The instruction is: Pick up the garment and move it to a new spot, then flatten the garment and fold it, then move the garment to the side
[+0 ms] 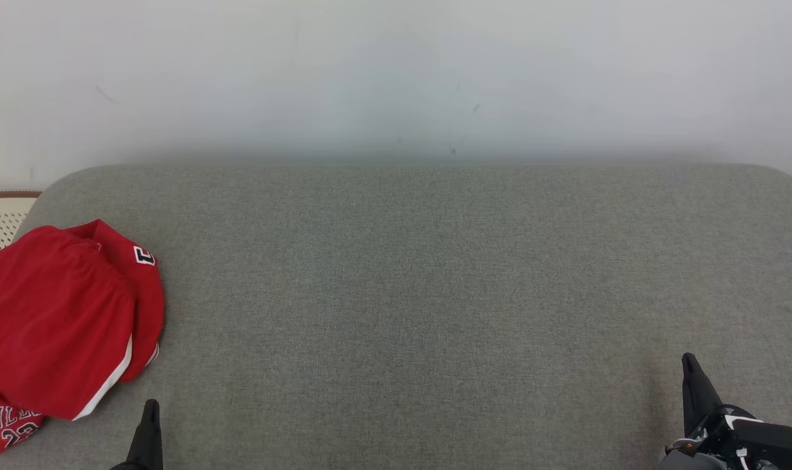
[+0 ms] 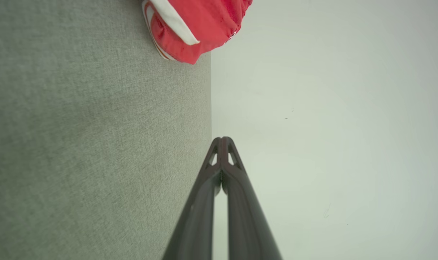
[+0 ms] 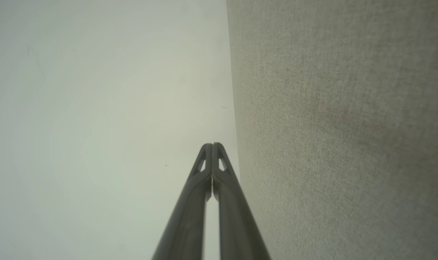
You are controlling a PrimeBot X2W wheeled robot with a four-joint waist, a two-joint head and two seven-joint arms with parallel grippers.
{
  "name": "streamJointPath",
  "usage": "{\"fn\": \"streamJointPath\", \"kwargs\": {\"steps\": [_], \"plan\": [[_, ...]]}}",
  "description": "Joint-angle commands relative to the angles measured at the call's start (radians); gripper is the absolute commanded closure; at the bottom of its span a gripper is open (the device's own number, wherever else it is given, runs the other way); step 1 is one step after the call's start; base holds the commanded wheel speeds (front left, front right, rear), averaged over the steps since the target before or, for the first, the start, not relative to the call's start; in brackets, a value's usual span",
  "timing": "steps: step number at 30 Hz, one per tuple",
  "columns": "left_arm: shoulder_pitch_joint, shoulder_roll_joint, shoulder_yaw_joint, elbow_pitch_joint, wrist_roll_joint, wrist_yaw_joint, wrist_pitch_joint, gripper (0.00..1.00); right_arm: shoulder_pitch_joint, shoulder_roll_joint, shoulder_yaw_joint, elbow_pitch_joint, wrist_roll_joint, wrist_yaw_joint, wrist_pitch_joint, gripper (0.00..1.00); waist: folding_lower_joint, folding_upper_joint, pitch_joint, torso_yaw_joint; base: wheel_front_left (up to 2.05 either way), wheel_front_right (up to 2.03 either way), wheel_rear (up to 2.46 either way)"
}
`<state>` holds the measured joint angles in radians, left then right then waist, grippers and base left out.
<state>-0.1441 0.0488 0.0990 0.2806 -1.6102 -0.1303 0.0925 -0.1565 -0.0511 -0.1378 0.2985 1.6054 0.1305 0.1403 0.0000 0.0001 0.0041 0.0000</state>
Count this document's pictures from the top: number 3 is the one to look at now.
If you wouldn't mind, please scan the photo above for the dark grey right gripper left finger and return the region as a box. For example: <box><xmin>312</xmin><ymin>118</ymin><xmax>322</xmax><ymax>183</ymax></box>
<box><xmin>152</xmin><ymin>143</ymin><xmax>213</xmax><ymax>260</ymax></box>

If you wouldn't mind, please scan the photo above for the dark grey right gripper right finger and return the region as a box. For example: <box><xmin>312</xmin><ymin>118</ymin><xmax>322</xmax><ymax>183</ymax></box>
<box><xmin>212</xmin><ymin>142</ymin><xmax>272</xmax><ymax>260</ymax></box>

